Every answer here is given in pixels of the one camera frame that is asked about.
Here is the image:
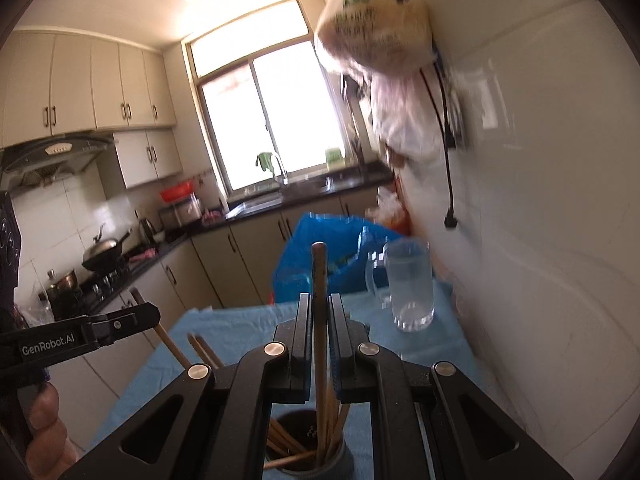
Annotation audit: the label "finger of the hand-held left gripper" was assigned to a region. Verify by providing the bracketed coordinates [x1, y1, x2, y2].
[85, 302, 162, 347]

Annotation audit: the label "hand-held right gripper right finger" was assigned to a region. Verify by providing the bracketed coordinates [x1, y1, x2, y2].
[327, 293, 576, 480]

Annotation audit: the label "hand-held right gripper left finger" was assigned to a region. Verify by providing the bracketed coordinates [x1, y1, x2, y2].
[60, 292, 315, 480]

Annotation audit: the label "tan bamboo chopstick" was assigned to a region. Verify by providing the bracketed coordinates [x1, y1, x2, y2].
[195, 334, 223, 368]
[310, 241, 331, 466]
[187, 332, 213, 368]
[131, 287, 193, 368]

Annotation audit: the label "dark grey utensil holder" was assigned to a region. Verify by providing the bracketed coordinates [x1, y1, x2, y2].
[262, 407, 353, 480]

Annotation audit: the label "person's left hand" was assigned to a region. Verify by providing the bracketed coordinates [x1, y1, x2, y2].
[24, 382, 81, 480]

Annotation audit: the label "gas stove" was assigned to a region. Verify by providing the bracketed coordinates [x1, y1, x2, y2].
[45, 265, 133, 318]

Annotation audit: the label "dark cooking pot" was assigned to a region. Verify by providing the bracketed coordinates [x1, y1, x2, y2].
[46, 269, 82, 306]

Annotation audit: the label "blue towel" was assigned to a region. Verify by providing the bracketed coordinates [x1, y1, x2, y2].
[87, 275, 496, 480]

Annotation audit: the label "steel wok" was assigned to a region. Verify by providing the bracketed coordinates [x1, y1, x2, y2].
[81, 224, 135, 272]

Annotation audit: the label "blue plastic bag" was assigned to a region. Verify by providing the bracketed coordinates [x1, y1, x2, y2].
[272, 212, 418, 306]

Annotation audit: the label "steel kettle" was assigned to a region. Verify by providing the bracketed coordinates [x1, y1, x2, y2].
[136, 216, 165, 244]

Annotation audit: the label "clear glass mug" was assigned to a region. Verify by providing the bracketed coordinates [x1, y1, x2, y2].
[365, 239, 435, 333]

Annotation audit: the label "beige lower cabinets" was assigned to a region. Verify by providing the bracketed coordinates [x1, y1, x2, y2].
[47, 195, 381, 451]

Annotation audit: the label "beige cabinets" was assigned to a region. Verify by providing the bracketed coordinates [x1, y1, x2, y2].
[0, 30, 183, 190]
[47, 195, 381, 451]

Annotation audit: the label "steel cooker with red lid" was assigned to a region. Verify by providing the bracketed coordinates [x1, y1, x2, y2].
[159, 181, 202, 231]

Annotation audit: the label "steel sink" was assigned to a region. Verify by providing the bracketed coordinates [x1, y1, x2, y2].
[225, 195, 283, 218]

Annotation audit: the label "black kitchen countertop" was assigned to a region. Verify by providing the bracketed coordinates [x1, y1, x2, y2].
[50, 162, 396, 321]

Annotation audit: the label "reddish plastic bag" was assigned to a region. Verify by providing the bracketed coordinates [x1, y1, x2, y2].
[372, 177, 413, 237]

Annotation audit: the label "steel faucet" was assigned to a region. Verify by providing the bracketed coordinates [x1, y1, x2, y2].
[269, 151, 291, 188]

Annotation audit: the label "range hood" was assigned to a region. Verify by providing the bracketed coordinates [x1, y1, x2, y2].
[0, 131, 117, 193]

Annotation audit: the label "kitchen window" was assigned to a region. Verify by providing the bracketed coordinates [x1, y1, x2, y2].
[186, 0, 368, 196]

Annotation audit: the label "beige upper cabinets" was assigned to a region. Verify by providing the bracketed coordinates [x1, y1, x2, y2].
[0, 30, 183, 190]

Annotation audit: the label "white plastic bag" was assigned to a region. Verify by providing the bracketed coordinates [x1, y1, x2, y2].
[367, 60, 453, 162]

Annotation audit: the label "printed clear plastic bag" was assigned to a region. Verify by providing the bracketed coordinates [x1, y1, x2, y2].
[314, 0, 435, 77]

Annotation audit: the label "black cable with plug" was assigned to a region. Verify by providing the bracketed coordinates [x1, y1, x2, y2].
[419, 67, 460, 231]

